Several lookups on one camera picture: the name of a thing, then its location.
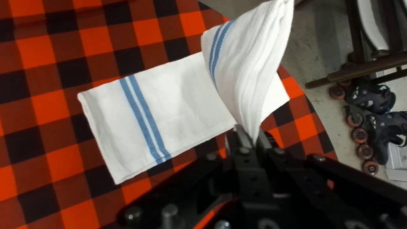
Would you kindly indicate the red black plaid tablecloth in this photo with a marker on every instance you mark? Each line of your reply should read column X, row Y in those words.
column 42, row 84

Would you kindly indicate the black inline skate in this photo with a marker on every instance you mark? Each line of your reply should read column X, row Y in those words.
column 386, row 135
column 371, row 96

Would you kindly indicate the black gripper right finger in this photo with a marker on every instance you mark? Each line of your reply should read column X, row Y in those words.
column 322, row 182

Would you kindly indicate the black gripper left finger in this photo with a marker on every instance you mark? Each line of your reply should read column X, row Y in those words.
column 246, row 178

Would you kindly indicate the white towel with blue stripes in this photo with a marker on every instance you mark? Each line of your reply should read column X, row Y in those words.
column 170, row 105

